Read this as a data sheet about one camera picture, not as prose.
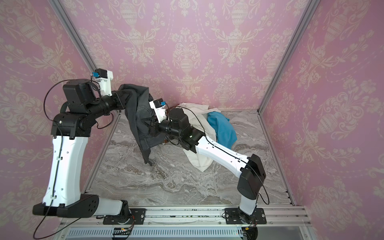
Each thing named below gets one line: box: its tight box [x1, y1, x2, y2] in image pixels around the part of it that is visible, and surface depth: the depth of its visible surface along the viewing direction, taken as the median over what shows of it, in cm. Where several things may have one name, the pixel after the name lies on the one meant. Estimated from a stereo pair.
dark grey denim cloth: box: [119, 84, 167, 166], surface depth 65 cm
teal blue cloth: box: [207, 111, 237, 149], surface depth 102 cm
